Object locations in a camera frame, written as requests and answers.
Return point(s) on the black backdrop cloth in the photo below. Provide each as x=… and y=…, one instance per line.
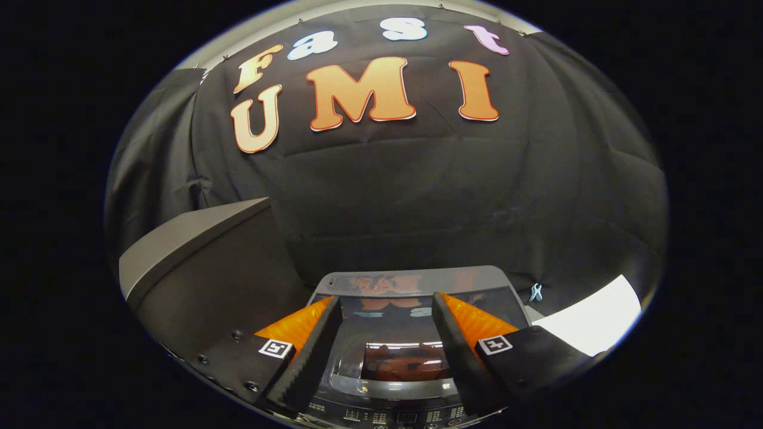
x=417, y=196

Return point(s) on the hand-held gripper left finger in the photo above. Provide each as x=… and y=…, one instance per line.
x=310, y=351

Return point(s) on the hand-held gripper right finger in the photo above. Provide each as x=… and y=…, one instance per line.
x=459, y=351

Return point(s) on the grey washing machine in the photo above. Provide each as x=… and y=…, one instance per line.
x=393, y=414

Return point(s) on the white table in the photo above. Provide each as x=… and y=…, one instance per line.
x=596, y=316

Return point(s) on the light blue clip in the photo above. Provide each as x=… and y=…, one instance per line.
x=536, y=292

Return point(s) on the grey side cabinet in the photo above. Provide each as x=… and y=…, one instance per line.
x=197, y=280

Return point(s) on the dark washing machine lid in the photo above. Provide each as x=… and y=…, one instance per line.
x=387, y=325

